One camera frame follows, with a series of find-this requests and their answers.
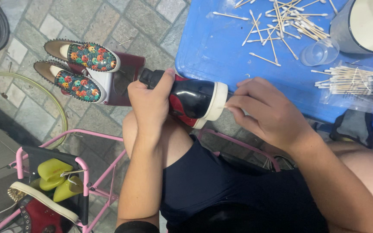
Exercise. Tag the person's left hand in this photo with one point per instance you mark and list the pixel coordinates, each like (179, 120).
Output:
(149, 106)

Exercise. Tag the person's right hand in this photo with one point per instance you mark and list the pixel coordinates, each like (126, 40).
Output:
(270, 113)

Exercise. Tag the person's right fingers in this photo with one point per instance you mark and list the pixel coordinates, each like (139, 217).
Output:
(241, 103)

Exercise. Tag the black red glossy sneaker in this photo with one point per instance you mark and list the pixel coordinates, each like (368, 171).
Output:
(193, 97)

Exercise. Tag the blue plastic table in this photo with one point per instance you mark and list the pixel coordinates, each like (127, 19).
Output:
(225, 55)

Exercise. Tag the person's left leg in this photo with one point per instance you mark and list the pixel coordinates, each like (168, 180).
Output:
(170, 142)

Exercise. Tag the person's leg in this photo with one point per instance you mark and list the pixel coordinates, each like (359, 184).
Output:
(170, 142)
(367, 165)

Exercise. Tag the scattered pile of cotton swabs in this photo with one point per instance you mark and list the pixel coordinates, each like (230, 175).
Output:
(283, 24)

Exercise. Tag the person's navy shorts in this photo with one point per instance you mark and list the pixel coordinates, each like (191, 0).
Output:
(231, 194)

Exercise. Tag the clear plastic cup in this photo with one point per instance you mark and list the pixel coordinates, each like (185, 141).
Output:
(319, 52)

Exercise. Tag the black grey bag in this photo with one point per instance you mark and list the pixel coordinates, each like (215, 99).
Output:
(351, 129)

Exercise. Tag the clear bag of swabs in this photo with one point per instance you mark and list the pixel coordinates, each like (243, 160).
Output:
(355, 85)

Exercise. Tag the maroon shoe box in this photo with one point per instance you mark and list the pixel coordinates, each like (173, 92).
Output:
(126, 81)

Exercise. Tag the person's right leg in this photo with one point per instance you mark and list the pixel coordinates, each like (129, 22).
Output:
(367, 165)

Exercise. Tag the white enamel mug dark rim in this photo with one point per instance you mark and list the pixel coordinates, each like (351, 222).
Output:
(367, 26)

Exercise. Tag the colourful skull print studded shoe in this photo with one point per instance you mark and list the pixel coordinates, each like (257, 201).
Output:
(78, 85)
(91, 56)

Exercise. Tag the pink metal rack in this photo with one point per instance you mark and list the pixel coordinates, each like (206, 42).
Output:
(104, 184)

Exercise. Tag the black sleeve cuff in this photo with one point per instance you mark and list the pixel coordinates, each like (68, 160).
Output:
(137, 227)

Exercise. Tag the yellow-green plastic shoe tree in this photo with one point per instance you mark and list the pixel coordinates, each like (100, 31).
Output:
(52, 173)
(66, 191)

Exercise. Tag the black fabric rack panel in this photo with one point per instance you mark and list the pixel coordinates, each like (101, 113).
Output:
(50, 154)

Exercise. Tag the red studded shoe white sole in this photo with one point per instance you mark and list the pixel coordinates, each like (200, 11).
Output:
(44, 215)

